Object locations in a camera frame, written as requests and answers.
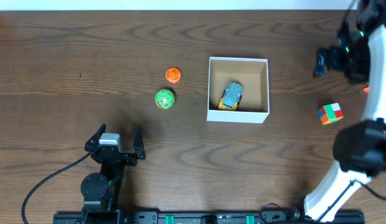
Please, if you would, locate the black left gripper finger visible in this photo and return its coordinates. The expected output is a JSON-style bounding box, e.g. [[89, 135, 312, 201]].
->
[[86, 124, 106, 145], [133, 126, 145, 154]]

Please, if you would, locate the multicolour puzzle cube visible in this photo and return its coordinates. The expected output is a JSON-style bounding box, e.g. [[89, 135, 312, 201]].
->
[[318, 103, 344, 125]]

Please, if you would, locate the green ball with red numbers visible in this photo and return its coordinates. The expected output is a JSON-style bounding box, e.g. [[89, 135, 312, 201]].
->
[[155, 89, 176, 110]]

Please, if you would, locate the yellow grey toy car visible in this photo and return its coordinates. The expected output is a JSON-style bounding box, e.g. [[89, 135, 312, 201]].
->
[[217, 82, 243, 111]]

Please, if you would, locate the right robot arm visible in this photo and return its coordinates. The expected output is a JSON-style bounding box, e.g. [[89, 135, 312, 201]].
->
[[288, 0, 386, 223]]

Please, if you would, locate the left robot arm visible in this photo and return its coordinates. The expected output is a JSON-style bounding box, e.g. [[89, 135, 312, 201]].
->
[[80, 124, 146, 212]]

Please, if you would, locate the white cardboard box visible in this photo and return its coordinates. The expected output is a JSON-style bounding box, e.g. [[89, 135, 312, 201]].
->
[[207, 57, 270, 123]]

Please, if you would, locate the orange round cap toy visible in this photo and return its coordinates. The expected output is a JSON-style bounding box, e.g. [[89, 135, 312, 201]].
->
[[166, 67, 182, 84]]

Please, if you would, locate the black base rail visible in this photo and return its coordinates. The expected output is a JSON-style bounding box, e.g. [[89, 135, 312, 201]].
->
[[52, 210, 366, 224]]

